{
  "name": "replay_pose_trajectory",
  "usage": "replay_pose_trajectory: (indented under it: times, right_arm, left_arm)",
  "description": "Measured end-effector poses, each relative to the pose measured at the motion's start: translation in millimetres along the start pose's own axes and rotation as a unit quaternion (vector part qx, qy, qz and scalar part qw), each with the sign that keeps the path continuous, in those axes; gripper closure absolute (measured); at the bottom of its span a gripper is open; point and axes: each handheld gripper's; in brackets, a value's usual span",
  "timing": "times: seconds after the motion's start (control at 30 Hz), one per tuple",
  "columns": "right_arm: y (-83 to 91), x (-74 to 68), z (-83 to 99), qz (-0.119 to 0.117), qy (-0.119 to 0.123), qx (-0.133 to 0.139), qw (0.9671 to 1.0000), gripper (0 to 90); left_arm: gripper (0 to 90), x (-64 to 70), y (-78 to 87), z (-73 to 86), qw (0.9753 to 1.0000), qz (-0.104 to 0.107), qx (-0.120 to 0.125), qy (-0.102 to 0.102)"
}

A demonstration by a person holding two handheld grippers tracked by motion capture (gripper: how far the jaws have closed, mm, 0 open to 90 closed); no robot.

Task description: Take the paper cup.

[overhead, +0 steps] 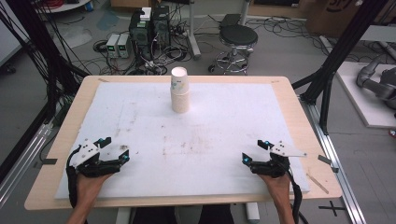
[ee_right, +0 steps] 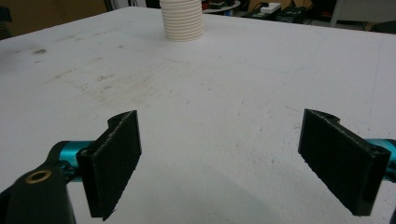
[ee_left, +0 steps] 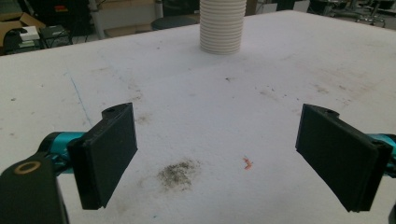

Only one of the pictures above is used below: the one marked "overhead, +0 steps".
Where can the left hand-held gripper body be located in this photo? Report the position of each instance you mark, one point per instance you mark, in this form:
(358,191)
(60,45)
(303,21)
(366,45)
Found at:
(88,161)

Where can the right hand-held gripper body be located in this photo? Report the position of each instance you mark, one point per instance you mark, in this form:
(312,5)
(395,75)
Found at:
(274,166)

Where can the stack of white paper cups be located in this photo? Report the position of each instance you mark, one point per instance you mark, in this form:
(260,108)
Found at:
(180,102)

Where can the white paper cup green print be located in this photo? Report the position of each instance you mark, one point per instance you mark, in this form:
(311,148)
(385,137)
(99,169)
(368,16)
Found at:
(179,79)

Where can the person's right hand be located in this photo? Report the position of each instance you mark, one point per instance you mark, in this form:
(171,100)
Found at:
(278,186)

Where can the person's left hand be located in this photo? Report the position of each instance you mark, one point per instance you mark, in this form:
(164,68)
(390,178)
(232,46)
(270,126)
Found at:
(87,186)

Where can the black tape strip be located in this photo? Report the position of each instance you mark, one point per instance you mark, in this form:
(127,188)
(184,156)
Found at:
(49,161)

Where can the thin wooden stick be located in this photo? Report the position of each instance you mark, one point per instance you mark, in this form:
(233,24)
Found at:
(317,183)

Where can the grey tape strip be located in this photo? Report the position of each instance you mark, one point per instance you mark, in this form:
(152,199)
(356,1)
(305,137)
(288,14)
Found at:
(324,160)

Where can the white table leg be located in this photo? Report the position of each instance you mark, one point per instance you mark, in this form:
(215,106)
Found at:
(252,213)

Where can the white foam mat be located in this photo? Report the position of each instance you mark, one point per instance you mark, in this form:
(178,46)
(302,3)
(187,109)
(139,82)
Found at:
(193,146)

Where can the person's legs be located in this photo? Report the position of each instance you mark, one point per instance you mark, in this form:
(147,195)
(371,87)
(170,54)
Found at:
(214,216)

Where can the grey power supply unit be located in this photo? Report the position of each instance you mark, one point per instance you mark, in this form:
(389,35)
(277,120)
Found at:
(124,45)
(112,45)

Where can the white floor board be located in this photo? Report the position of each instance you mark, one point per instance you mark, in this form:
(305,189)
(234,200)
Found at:
(361,105)

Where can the black round stool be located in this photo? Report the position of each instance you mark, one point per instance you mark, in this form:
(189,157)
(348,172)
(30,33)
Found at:
(238,35)

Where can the black computer tower white top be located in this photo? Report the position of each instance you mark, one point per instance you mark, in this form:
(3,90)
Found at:
(140,34)

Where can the cardboard box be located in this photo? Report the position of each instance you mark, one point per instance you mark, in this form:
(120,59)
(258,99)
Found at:
(336,15)

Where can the aluminium floor rail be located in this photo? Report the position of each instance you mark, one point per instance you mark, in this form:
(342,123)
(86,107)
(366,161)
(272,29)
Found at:
(21,165)
(336,168)

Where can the black metal frame stand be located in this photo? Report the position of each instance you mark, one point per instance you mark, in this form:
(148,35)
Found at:
(339,53)
(34,40)

